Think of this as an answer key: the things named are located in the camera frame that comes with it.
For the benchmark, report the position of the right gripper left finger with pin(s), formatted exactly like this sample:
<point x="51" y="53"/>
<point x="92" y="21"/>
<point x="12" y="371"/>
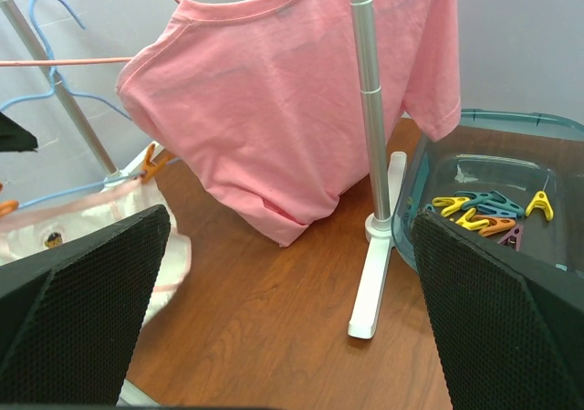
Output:
<point x="71" y="315"/>

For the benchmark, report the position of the white pink-trimmed underwear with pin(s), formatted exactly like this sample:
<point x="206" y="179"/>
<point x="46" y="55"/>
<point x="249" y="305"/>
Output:
<point x="26" y="233"/>

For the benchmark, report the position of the magenta clothespin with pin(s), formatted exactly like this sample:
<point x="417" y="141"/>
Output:
<point x="512" y="238"/>

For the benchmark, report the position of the blue wire hanger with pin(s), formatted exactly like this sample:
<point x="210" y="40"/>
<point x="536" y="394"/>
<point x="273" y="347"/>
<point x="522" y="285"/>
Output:
<point x="39" y="47"/>

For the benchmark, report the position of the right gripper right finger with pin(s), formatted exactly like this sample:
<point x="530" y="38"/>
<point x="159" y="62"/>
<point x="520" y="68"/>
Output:
<point x="508" y="327"/>

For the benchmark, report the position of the orange clothespin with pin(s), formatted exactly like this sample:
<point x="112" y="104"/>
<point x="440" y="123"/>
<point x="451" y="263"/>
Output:
<point x="150" y="167"/>
<point x="7" y="207"/>
<point x="494" y="225"/>

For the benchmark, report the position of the pink garment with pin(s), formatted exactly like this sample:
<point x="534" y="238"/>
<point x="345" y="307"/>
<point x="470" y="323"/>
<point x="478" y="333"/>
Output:
<point x="261" y="98"/>

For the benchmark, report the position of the pink wire hanger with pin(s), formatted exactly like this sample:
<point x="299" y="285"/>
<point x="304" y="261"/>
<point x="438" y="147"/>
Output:
<point x="50" y="62"/>

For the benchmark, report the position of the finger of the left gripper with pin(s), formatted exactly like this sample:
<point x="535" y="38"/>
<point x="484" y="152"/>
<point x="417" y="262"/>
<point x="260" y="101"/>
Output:
<point x="14" y="138"/>

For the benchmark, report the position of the teal clothespin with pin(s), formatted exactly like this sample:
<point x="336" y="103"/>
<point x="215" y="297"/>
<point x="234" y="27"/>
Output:
<point x="493" y="198"/>

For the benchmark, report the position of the light blue clothespin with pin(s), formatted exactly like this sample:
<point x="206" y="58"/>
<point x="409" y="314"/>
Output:
<point x="489" y="210"/>

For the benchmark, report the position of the teal transparent plastic bin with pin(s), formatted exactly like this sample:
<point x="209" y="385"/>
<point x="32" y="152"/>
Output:
<point x="516" y="155"/>

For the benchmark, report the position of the yellow clothespin centre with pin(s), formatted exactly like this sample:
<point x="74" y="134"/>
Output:
<point x="469" y="220"/>

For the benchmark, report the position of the clothes rack with white feet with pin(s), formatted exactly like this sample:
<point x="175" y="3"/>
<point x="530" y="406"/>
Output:
<point x="385" y="180"/>

